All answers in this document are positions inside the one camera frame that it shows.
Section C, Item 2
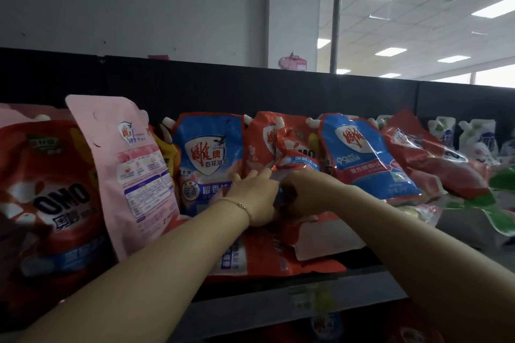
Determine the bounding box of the person's right hand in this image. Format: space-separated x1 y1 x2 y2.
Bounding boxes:
279 169 353 221

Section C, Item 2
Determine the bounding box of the person's left hand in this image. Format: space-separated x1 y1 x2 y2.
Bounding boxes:
219 168 281 228

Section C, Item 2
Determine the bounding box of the blue Diao detergent pouch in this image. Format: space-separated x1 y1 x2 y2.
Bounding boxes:
318 113 423 206

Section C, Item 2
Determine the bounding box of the group of Chaoneng floral pouches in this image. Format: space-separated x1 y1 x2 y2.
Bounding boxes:
149 107 515 281

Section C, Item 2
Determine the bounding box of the dark metal shelf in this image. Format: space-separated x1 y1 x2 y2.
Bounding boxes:
0 47 515 343

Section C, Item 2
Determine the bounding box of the person's left forearm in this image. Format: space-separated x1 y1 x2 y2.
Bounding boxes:
18 198 252 343

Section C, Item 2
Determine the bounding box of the person's right forearm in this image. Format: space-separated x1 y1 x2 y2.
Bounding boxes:
326 185 515 343

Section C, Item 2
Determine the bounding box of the yellow price label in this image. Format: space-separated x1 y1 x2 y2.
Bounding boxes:
289 284 335 314

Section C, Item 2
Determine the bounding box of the pink bagged item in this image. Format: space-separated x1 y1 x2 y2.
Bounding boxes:
278 53 308 72

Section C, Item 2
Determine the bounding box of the grey vertical pole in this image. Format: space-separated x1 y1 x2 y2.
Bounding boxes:
329 0 345 74

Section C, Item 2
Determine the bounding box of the thin chain bracelet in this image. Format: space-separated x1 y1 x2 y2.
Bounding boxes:
217 197 254 225

